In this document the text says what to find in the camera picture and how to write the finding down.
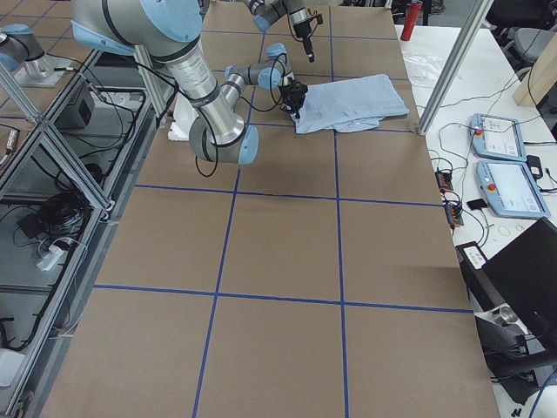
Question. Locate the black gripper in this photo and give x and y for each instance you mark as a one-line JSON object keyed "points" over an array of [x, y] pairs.
{"points": [[301, 30], [297, 93]]}

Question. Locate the light blue button shirt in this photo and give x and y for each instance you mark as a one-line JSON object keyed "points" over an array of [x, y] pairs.
{"points": [[350, 105]]}

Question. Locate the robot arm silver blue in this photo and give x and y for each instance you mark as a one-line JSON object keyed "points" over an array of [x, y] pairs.
{"points": [[170, 31], [267, 13]]}

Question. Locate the red bottle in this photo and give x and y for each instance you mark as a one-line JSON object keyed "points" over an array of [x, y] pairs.
{"points": [[412, 16]]}

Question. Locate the clear plastic bag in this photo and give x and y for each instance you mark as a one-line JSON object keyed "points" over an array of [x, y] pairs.
{"points": [[423, 69]]}

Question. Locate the orange circuit board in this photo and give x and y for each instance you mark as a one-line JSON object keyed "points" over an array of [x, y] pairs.
{"points": [[453, 212], [444, 181]]}

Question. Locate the brown paper table cover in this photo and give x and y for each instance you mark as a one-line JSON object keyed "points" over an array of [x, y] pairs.
{"points": [[319, 281]]}

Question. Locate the far blue teach pendant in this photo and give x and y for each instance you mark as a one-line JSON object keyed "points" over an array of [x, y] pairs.
{"points": [[497, 137]]}

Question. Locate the blue teach pendant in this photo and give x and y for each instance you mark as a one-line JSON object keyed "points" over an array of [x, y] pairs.
{"points": [[497, 137], [510, 190]]}

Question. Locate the near blue teach pendant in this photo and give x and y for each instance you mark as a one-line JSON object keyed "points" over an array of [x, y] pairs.
{"points": [[510, 190]]}

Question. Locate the black laptop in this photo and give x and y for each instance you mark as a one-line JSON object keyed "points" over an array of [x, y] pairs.
{"points": [[524, 274]]}

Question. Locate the white power strip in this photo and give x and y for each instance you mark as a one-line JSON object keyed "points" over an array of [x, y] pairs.
{"points": [[50, 258]]}

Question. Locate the aluminium frame post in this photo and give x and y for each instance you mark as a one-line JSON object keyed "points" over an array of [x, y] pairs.
{"points": [[455, 59]]}

